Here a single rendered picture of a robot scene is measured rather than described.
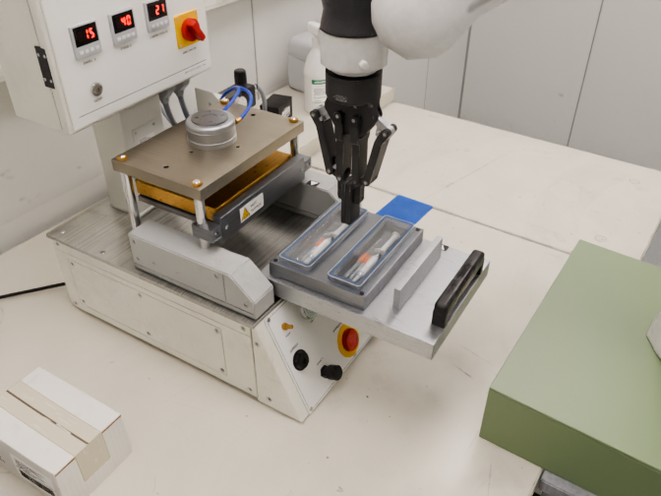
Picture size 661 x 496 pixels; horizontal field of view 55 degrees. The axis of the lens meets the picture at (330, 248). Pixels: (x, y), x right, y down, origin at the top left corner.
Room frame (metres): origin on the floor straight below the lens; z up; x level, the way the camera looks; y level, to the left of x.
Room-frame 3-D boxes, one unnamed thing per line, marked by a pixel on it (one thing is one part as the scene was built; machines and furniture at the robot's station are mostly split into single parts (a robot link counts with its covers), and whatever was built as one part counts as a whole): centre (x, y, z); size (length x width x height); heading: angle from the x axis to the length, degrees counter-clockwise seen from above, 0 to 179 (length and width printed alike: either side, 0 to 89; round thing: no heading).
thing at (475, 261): (0.71, -0.19, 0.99); 0.15 x 0.02 x 0.04; 149
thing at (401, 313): (0.78, -0.07, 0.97); 0.30 x 0.22 x 0.08; 59
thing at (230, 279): (0.79, 0.21, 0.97); 0.25 x 0.05 x 0.07; 59
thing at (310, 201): (1.02, 0.06, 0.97); 0.26 x 0.05 x 0.07; 59
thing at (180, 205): (0.95, 0.19, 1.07); 0.22 x 0.17 x 0.10; 149
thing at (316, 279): (0.81, -0.03, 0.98); 0.20 x 0.17 x 0.03; 149
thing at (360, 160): (0.80, -0.04, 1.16); 0.04 x 0.01 x 0.11; 147
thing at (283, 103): (1.67, 0.15, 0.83); 0.09 x 0.06 x 0.07; 159
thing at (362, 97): (0.81, -0.03, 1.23); 0.08 x 0.08 x 0.09
